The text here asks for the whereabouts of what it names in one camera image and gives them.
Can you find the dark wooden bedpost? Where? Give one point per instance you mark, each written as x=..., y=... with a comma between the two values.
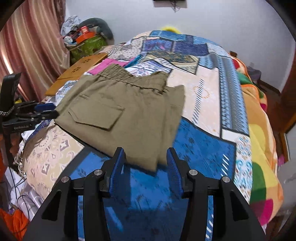
x=233, y=54

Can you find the orange box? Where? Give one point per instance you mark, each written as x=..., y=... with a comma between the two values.
x=85, y=37

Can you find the wooden lap desk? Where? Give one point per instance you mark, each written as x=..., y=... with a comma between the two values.
x=74, y=71

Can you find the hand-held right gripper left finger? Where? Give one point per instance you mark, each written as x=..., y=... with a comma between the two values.
x=116, y=166

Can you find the colourful fleece blanket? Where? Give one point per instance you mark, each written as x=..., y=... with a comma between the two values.
x=261, y=150

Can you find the pink striped curtain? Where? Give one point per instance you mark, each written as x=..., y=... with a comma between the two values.
x=30, y=46

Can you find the pink cloth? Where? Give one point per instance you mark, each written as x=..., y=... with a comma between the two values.
x=108, y=64

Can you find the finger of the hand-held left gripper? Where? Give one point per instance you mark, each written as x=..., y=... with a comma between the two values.
x=49, y=114
x=45, y=107

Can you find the grey bag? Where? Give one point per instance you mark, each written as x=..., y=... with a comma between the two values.
x=254, y=74

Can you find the grey neck pillow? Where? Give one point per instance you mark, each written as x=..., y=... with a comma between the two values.
x=104, y=26

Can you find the yellow hoop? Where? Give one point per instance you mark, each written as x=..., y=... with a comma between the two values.
x=171, y=29

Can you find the green patterned bag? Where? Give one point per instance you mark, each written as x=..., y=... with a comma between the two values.
x=89, y=48

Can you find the pale grey crumpled cloth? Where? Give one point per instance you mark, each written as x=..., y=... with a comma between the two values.
x=70, y=23

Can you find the orange cloth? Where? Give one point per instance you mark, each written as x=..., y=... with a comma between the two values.
x=12, y=222

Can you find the small red box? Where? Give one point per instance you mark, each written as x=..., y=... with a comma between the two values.
x=84, y=29

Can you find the olive green pants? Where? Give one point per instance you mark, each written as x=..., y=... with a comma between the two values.
x=129, y=111

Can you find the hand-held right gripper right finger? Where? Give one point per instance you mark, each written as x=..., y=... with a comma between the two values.
x=173, y=171

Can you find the patchwork printed blanket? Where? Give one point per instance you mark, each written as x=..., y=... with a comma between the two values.
x=208, y=104

